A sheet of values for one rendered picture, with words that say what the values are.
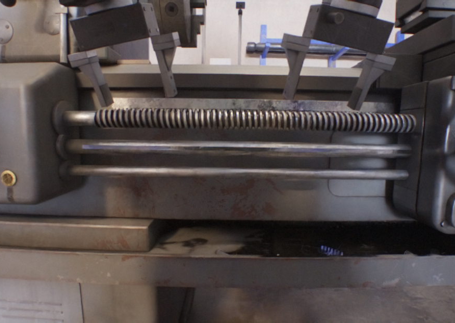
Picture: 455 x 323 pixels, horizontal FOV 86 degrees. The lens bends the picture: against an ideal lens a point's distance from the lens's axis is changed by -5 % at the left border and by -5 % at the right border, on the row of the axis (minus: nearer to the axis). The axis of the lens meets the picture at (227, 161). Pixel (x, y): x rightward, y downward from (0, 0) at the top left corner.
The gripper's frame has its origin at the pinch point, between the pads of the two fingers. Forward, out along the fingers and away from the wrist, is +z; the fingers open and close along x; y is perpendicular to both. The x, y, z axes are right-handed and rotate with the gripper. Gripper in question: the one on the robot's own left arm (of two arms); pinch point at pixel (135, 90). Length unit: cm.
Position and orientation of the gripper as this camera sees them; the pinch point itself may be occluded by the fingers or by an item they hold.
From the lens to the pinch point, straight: 51.6
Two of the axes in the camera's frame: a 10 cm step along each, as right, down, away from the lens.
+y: 1.3, -5.0, 8.6
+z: 1.6, 8.6, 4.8
